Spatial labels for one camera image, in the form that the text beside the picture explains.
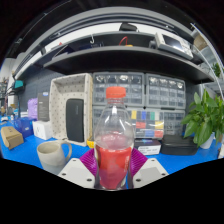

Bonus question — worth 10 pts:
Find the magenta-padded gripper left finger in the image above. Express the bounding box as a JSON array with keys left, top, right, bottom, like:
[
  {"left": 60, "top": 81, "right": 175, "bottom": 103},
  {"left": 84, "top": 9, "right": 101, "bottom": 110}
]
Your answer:
[{"left": 57, "top": 148, "right": 99, "bottom": 190}]

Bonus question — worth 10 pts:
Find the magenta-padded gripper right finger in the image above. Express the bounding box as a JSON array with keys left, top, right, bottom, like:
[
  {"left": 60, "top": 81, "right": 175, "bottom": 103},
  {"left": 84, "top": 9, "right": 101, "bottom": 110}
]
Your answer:
[{"left": 128, "top": 148, "right": 170, "bottom": 190}]

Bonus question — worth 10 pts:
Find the clear red-capped drink bottle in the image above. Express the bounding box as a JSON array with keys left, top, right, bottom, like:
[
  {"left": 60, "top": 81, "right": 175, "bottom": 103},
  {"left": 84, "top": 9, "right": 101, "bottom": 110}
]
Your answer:
[{"left": 93, "top": 86, "right": 136, "bottom": 191}]

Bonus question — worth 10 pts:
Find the black box with white label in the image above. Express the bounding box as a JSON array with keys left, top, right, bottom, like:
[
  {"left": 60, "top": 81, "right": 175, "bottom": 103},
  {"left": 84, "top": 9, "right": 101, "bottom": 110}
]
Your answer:
[{"left": 134, "top": 138, "right": 162, "bottom": 156}]

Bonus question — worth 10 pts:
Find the grey and white ceramic mug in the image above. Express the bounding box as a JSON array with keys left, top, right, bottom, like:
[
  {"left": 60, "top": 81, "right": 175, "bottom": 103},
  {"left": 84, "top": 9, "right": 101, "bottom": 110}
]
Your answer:
[{"left": 36, "top": 139, "right": 73, "bottom": 176}]

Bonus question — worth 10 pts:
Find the yellow multimeter with red leads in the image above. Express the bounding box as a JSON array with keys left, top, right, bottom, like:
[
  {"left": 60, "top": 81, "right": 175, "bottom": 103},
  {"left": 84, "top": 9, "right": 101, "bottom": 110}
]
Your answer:
[{"left": 86, "top": 138, "right": 96, "bottom": 149}]

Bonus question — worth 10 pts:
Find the flat black case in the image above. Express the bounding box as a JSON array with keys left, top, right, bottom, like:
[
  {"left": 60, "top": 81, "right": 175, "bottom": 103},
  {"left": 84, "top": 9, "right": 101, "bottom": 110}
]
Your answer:
[{"left": 159, "top": 134, "right": 200, "bottom": 157}]

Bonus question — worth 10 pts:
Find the drawer cabinet with coloured parts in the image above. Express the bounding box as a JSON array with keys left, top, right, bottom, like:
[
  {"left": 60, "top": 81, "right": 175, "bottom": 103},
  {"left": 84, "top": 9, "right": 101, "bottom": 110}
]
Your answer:
[{"left": 128, "top": 108, "right": 186, "bottom": 139}]

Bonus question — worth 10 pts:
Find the black rectangular speaker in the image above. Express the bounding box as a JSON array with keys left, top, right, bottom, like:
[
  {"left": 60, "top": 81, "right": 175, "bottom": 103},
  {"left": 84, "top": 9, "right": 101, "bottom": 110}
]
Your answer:
[{"left": 65, "top": 98, "right": 85, "bottom": 143}]

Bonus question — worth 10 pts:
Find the grey parts drawer cabinet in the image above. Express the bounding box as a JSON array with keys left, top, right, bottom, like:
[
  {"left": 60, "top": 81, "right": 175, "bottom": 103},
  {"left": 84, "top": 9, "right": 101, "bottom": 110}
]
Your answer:
[
  {"left": 91, "top": 105, "right": 111, "bottom": 134},
  {"left": 144, "top": 73, "right": 187, "bottom": 110},
  {"left": 92, "top": 72, "right": 145, "bottom": 107}
]

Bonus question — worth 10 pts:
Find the beige dotted tray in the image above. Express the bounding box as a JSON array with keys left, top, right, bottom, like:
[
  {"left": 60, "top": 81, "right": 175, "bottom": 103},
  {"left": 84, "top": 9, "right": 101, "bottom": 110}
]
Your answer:
[{"left": 48, "top": 73, "right": 94, "bottom": 148}]

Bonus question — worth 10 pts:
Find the blue box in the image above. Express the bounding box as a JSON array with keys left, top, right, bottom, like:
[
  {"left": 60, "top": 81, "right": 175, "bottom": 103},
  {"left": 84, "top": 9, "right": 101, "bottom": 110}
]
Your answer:
[{"left": 13, "top": 117, "right": 34, "bottom": 138}]

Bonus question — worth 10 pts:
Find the green potted plant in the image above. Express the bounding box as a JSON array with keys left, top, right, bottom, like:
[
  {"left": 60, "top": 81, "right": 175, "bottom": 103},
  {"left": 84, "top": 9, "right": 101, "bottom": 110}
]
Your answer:
[{"left": 180, "top": 89, "right": 224, "bottom": 149}]

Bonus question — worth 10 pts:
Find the dark grey flat box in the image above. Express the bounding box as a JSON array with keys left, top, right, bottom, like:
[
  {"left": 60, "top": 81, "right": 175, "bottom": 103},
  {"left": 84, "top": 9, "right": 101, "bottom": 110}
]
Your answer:
[{"left": 37, "top": 92, "right": 51, "bottom": 122}]

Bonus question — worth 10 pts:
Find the brown cardboard box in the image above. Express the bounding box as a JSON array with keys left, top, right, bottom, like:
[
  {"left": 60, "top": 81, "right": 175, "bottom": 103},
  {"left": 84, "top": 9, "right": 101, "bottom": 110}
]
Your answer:
[{"left": 0, "top": 125, "right": 25, "bottom": 150}]

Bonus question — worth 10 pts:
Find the white power adapter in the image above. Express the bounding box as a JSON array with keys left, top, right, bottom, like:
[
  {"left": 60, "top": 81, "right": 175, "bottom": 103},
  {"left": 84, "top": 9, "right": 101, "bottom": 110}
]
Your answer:
[{"left": 218, "top": 143, "right": 224, "bottom": 160}]

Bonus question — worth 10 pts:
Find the purple plastic bag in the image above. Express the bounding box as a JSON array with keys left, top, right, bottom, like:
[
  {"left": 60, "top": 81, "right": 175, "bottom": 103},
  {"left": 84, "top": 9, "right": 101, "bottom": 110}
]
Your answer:
[{"left": 27, "top": 97, "right": 39, "bottom": 120}]

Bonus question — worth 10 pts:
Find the teal box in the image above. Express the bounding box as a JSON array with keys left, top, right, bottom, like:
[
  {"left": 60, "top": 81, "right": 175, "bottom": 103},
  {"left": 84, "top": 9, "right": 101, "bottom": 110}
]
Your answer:
[{"left": 13, "top": 79, "right": 25, "bottom": 89}]

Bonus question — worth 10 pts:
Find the white metal rack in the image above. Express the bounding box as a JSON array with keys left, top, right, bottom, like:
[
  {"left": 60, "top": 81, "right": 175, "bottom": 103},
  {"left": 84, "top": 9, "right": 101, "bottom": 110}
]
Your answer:
[{"left": 191, "top": 23, "right": 224, "bottom": 101}]

